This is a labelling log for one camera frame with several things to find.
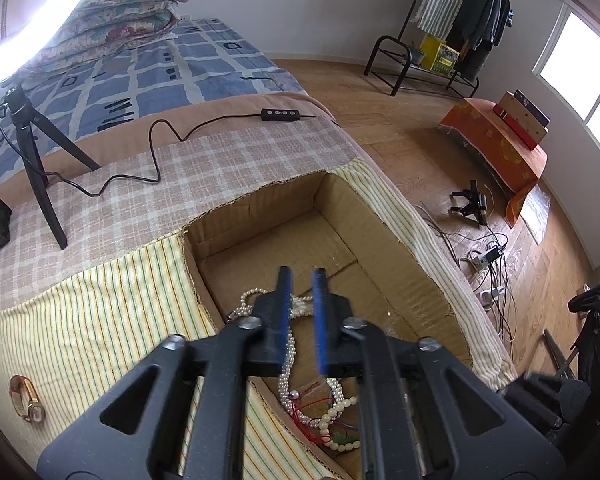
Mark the bubble wrap sheet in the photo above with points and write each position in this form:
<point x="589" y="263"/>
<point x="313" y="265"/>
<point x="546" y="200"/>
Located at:
<point x="537" y="215"/>

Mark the tan cardboard box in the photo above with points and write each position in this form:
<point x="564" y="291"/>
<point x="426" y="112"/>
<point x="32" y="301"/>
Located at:
<point x="525" y="122"/>

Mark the beige checked blanket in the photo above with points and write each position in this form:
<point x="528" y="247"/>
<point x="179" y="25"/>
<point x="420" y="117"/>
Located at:
<point x="205" y="160"/>

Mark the small green pot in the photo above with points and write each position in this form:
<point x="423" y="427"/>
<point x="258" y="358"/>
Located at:
<point x="416" y="56"/>

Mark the folded floral quilt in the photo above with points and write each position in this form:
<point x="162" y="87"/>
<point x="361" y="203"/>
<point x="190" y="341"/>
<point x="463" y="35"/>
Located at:
<point x="120" y="20"/>

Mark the dark flat box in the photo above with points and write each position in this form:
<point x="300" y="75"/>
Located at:
<point x="530" y="106"/>

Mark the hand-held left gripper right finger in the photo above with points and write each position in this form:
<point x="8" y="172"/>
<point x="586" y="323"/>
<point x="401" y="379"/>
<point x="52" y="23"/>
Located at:
<point x="321" y="330"/>

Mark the dark hanging clothes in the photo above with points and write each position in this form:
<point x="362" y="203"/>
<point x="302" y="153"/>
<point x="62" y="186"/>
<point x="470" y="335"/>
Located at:
<point x="480" y="10"/>

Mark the yellow crate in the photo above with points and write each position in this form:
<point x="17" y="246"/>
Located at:
<point x="440" y="52"/>

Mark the orange cloth covered table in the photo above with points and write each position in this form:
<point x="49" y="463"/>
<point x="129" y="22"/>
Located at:
<point x="500" y="155"/>

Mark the small black floor tripod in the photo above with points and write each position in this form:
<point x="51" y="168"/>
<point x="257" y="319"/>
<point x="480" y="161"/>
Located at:
<point x="472" y="205"/>

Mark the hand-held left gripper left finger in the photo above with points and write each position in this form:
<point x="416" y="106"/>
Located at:
<point x="282" y="320"/>

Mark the blue plaid bed sheet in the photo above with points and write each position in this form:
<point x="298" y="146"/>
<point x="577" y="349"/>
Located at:
<point x="205" y="75"/>

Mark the window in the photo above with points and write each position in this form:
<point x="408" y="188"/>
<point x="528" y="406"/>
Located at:
<point x="575" y="60"/>

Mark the black clothes rack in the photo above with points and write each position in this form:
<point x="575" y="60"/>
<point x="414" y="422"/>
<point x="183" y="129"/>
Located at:
<point x="387" y="45"/>

